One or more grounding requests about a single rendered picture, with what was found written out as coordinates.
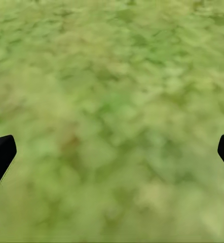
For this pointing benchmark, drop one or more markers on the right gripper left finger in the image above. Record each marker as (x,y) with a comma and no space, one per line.
(8,151)

